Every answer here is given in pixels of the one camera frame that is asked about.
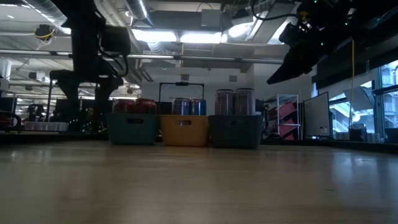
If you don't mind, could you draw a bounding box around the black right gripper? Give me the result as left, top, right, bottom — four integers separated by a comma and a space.
266, 0, 379, 86

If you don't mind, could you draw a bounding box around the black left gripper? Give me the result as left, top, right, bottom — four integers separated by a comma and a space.
49, 37, 125, 131

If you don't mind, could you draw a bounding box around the teal plastic bin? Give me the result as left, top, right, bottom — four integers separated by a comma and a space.
105, 112, 160, 146

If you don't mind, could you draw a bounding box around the dark grey plastic bin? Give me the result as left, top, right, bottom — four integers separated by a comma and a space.
208, 114, 264, 149

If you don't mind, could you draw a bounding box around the yellow plastic bin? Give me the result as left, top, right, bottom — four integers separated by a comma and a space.
160, 114, 210, 147

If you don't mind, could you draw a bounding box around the white tray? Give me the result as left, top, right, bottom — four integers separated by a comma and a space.
24, 121, 70, 131

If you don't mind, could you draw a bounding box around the white rack with red bins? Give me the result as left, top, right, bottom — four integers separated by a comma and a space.
264, 93, 302, 141

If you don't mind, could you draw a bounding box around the white board panel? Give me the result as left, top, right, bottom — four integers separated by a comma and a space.
303, 91, 331, 139

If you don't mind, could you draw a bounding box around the black ceiling sensor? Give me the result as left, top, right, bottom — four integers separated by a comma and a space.
34, 24, 57, 42

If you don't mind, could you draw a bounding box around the long grey ceiling pipe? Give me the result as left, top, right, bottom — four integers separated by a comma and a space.
0, 49, 284, 65

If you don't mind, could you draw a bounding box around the black round bin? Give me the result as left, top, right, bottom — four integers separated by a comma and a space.
348, 123, 369, 142

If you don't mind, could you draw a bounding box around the grey ceiling junction box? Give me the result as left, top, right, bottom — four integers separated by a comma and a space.
200, 8, 222, 28

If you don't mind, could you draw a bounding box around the ceiling light panel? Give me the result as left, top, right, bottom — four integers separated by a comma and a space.
179, 31, 223, 45
131, 29, 178, 43

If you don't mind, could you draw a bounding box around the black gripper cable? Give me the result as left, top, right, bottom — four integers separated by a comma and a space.
251, 0, 301, 22

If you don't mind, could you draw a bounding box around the rectangular metal air duct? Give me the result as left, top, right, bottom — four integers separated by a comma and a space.
221, 1, 299, 45

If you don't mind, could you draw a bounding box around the yellow hanging cable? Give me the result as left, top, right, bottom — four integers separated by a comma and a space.
351, 39, 356, 125

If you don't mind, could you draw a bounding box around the black aluminium table frame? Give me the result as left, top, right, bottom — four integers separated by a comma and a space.
0, 132, 398, 154

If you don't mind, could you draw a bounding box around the black gantry frame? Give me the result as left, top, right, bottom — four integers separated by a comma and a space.
158, 81, 205, 116

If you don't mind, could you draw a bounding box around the small silver ventilation duct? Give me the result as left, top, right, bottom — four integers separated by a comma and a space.
124, 0, 154, 28

